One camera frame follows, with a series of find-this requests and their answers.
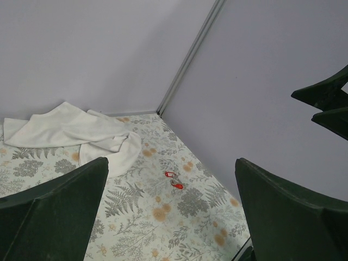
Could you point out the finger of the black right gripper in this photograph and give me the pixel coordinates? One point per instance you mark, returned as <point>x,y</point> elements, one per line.
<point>325,95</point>
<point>334,120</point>

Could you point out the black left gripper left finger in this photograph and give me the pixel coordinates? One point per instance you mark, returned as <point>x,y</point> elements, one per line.
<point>53,220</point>

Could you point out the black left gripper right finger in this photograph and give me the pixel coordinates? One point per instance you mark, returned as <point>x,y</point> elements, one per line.
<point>287,221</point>

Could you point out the white crumpled cloth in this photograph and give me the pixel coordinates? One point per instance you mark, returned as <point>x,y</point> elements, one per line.
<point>96,134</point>

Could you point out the red tagged key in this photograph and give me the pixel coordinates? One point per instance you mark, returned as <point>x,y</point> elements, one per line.
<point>177,184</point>
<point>171,175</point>

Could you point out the grey aluminium corner post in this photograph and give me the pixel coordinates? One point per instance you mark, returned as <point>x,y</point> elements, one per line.
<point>198,41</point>

